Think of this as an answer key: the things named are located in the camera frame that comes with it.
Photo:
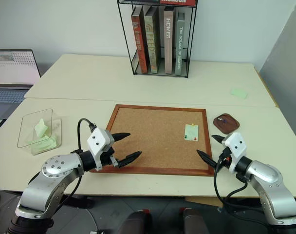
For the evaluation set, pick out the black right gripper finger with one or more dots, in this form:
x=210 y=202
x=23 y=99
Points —
x=218 y=139
x=206 y=158

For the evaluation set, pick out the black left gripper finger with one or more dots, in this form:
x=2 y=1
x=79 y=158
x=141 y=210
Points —
x=129 y=158
x=120 y=136

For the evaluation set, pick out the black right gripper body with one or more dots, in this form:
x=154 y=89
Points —
x=224 y=156

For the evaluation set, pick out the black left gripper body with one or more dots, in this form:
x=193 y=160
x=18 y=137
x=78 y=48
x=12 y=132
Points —
x=107 y=158

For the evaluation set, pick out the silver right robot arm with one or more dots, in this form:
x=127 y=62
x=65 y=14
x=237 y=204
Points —
x=272 y=187

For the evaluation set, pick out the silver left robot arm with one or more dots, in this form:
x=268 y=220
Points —
x=53 y=178

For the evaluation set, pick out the pale green paper note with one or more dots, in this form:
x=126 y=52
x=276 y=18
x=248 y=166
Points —
x=190 y=132

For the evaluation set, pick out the wood-framed cork board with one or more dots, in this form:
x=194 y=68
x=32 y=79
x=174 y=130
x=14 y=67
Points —
x=153 y=141

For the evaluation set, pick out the green sticky note pad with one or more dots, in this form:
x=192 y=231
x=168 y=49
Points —
x=239 y=93

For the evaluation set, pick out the light green plastic piece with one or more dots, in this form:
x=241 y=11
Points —
x=41 y=128

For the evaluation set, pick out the brown wooden pin tray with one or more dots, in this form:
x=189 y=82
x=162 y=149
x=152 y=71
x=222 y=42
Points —
x=229 y=126

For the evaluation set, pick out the brown cardboard piece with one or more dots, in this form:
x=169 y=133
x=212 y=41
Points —
x=204 y=199

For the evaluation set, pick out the flat green paper notes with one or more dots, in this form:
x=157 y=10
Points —
x=44 y=144

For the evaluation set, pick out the dark rounded shape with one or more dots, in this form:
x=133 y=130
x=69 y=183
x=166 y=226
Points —
x=195 y=221
x=135 y=223

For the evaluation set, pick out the clear plastic box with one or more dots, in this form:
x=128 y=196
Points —
x=26 y=136

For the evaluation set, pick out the grey partition panel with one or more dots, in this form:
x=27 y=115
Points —
x=286 y=85

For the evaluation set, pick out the red-orange book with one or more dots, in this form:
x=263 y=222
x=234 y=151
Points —
x=139 y=44

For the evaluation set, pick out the olive green book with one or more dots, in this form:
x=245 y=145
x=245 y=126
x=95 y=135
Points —
x=151 y=44

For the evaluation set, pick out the grey book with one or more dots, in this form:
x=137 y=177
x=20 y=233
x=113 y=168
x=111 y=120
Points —
x=180 y=46

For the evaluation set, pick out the grey laptop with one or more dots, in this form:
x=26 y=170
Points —
x=14 y=70

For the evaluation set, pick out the red flat book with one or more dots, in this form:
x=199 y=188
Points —
x=177 y=2

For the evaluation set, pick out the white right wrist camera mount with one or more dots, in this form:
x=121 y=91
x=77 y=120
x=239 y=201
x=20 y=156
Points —
x=236 y=146

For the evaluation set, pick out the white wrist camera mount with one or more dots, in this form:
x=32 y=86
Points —
x=98 y=140
x=236 y=146

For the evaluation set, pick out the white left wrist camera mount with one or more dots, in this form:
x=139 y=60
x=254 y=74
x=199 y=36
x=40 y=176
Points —
x=98 y=140

